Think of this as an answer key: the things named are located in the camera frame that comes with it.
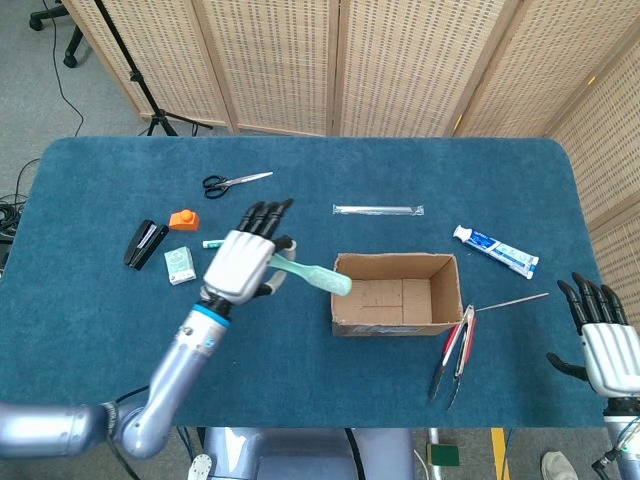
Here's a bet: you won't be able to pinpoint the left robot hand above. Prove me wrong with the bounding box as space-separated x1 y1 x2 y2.
198 198 297 305

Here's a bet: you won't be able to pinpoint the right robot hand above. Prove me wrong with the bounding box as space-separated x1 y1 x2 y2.
545 272 640 399

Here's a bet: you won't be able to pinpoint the mint green brush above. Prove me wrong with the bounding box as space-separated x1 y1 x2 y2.
268 253 353 297

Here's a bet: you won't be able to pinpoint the open cardboard box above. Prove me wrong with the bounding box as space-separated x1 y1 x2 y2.
330 252 465 338

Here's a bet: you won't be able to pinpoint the small green white carton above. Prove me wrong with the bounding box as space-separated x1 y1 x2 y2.
164 246 197 287

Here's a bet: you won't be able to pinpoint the orange plastic block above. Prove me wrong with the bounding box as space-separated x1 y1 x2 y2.
168 208 202 233

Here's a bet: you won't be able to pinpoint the black stapler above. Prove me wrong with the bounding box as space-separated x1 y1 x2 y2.
123 218 170 273

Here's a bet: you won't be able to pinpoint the thin metal rod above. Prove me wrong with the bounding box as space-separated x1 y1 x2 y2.
474 292 550 313

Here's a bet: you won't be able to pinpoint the blue carpet table mat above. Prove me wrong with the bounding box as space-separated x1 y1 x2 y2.
0 135 621 430

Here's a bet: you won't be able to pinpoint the blue white toothpaste tube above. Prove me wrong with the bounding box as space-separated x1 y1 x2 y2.
452 224 541 280

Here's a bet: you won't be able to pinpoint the wrapped clear straw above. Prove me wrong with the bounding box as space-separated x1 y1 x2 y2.
332 202 426 218

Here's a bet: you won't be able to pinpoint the green block on pole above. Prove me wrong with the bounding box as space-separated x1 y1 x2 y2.
425 427 460 480

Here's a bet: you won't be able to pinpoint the blue grey robot torso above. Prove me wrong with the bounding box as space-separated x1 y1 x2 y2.
186 426 416 480

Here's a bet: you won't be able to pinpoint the black tripod stand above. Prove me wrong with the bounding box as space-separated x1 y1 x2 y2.
92 0 214 138

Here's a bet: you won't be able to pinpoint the woven folding screen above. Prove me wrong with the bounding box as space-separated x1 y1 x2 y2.
62 0 640 351

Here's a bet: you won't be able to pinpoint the black office chair base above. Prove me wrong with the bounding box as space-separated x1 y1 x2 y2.
28 0 85 69

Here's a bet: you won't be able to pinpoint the black handled scissors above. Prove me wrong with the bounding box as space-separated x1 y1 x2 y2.
202 171 275 201

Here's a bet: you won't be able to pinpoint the red handled metal tongs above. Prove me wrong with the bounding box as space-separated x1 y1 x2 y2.
427 303 478 413

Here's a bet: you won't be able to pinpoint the black cable bundle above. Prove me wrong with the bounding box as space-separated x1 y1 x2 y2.
0 157 41 261

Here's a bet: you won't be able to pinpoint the black floor cable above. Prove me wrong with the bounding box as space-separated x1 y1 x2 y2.
49 0 86 139

